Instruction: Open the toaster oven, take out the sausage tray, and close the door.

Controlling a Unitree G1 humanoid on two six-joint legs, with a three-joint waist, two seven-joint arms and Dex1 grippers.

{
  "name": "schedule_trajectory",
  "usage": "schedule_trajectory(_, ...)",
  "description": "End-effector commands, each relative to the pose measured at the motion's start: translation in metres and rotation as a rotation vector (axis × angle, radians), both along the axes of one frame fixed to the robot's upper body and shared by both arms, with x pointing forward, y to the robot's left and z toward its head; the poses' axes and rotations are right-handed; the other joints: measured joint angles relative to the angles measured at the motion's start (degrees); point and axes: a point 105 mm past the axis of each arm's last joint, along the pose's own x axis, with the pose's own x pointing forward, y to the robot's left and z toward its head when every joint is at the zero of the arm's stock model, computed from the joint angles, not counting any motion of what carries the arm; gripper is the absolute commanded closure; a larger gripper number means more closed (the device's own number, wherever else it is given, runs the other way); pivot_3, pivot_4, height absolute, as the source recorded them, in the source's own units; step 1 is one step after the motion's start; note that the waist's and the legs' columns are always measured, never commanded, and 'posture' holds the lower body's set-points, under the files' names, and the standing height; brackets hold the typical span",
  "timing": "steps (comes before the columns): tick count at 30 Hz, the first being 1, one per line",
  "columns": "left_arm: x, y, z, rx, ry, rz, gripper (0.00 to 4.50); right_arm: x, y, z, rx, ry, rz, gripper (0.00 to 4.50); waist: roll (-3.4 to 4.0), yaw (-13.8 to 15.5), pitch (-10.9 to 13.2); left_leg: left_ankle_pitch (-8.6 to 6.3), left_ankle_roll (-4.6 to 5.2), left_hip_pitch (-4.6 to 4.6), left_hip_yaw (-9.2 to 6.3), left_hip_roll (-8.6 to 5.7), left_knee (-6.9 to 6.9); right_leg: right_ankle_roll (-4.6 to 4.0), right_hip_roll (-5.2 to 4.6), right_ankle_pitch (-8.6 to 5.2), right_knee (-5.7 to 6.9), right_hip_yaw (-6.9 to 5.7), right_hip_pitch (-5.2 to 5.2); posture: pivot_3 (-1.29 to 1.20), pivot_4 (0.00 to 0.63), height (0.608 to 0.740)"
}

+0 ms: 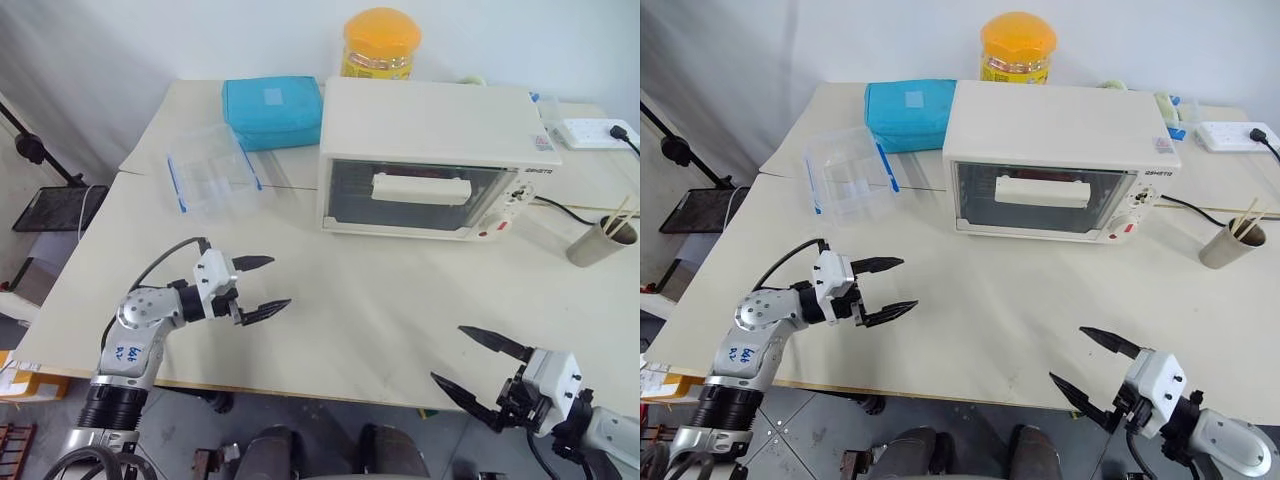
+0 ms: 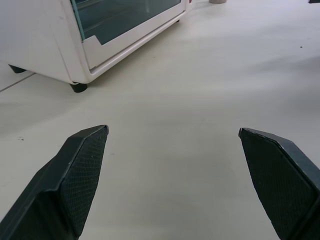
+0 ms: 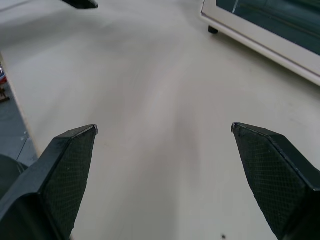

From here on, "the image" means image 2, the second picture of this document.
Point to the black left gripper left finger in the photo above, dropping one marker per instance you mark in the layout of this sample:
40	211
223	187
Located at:
62	185

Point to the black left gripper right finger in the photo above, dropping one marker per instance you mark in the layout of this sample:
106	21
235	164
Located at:
280	180

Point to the white toaster oven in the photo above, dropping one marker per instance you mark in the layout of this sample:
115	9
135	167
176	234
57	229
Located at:
45	42

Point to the glass oven door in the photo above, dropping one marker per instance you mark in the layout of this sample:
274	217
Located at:
130	27

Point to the dark object at edge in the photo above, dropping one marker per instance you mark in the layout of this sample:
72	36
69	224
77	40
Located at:
314	1

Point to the beige round object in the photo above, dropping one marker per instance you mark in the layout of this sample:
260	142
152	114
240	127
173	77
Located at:
218	1

